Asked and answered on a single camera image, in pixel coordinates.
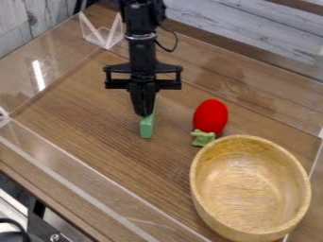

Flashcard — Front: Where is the brown wooden bowl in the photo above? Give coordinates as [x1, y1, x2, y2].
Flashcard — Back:
[190, 135, 311, 242]

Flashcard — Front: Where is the red plush strawberry toy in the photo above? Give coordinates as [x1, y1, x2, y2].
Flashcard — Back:
[191, 99, 229, 147]

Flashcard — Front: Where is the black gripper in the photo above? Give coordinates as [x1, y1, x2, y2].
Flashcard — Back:
[104, 33, 183, 116]

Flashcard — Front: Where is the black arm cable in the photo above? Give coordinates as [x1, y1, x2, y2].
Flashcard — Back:
[154, 26, 179, 53]

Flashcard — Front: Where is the black cable at corner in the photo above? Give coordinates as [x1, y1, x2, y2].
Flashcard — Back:
[0, 217, 34, 242]

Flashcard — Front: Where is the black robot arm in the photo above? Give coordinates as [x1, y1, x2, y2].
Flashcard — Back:
[104, 0, 183, 117]

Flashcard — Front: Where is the black metal table frame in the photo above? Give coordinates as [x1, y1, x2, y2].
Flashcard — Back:
[0, 171, 86, 242]

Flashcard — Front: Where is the long green block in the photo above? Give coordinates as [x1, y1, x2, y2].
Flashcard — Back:
[141, 112, 155, 139]

